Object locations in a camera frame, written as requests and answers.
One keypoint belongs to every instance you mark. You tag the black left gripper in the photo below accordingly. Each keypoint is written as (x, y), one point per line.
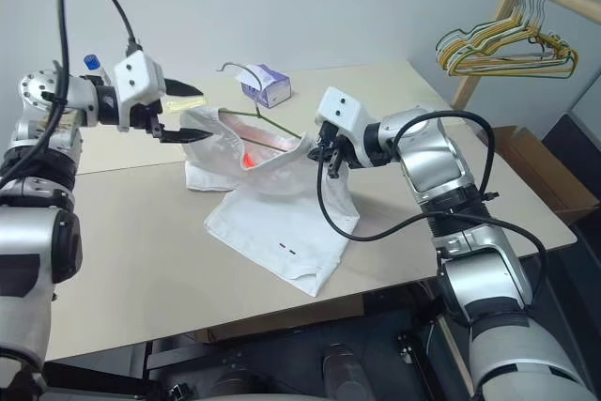
(143, 117)

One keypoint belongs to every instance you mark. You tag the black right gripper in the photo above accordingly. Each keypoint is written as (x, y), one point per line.
(334, 143)

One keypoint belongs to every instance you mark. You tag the white shirt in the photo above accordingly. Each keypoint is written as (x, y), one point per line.
(272, 222)

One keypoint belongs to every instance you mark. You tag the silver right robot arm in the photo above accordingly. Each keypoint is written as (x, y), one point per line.
(432, 161)

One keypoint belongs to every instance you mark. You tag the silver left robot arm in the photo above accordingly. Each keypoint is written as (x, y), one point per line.
(33, 241)

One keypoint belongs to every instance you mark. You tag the pale yellow plastic packet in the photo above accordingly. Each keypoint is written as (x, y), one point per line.
(188, 103)

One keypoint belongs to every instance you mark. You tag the purple tissue box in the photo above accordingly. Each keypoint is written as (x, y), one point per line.
(270, 88)

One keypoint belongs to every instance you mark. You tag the white bottle with blue cap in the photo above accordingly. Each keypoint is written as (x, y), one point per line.
(93, 62)

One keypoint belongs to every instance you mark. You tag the wooden clothes rack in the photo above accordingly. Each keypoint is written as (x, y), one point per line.
(469, 84)

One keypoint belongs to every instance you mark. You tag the brown cardboard box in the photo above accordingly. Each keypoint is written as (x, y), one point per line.
(530, 171)

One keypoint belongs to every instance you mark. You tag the dark rounded shape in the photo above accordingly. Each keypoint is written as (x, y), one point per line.
(345, 373)

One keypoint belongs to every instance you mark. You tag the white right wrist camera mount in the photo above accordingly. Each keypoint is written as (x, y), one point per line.
(343, 110)

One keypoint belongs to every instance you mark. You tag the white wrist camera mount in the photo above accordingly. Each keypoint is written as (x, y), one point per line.
(343, 110)
(136, 79)

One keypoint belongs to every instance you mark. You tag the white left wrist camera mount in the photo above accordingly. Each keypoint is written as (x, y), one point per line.
(136, 79)

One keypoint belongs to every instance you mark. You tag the black table frame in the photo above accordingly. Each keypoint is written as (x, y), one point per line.
(155, 359)

